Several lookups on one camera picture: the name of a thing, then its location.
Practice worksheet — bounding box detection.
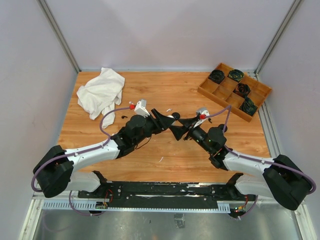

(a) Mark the black rolled item far left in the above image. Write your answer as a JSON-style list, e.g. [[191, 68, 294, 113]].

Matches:
[[208, 69, 225, 84]]

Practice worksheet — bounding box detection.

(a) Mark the grey slotted cable duct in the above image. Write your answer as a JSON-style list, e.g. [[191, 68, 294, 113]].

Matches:
[[41, 201, 231, 214]]

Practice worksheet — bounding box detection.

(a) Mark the dark red rolled item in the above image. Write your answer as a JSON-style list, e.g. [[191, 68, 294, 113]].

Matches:
[[233, 83, 251, 98]]

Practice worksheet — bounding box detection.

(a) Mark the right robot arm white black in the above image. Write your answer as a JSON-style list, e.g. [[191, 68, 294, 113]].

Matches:
[[169, 112, 317, 210]]

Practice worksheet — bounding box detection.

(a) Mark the purple cable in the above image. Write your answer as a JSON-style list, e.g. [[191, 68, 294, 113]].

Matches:
[[201, 104, 317, 221], [30, 104, 133, 217]]

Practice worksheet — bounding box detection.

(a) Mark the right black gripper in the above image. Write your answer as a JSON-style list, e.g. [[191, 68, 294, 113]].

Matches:
[[169, 116, 213, 154]]

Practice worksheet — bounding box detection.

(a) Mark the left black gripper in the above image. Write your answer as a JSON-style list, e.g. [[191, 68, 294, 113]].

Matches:
[[133, 108, 175, 146]]

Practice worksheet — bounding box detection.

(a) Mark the blue green rolled item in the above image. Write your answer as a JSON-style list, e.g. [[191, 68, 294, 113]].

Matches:
[[239, 97, 258, 116]]

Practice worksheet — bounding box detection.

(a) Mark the black round charging case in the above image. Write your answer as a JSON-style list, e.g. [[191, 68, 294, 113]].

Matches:
[[172, 112, 181, 121], [218, 124, 228, 133]]

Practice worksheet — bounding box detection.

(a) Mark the white crumpled cloth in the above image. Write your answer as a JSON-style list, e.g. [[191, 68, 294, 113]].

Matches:
[[76, 67, 125, 129]]

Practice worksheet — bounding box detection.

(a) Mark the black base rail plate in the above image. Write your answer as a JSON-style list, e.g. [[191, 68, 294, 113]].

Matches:
[[77, 181, 256, 210]]

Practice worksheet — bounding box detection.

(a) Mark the wooden compartment tray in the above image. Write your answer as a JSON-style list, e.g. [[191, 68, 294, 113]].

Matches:
[[197, 63, 272, 122]]

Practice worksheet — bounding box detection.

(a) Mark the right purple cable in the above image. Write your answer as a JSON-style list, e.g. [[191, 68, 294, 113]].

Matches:
[[201, 104, 317, 221]]

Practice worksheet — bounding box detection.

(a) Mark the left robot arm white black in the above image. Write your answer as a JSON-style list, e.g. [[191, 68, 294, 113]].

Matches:
[[31, 109, 176, 198]]

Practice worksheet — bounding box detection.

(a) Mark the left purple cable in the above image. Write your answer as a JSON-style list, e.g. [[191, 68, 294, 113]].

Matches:
[[30, 104, 133, 217]]

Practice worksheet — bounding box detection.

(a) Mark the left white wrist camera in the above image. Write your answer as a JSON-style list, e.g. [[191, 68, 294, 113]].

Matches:
[[134, 99, 150, 118]]

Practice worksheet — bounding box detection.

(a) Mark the green black rolled item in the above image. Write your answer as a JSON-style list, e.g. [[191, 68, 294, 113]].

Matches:
[[228, 69, 245, 83]]

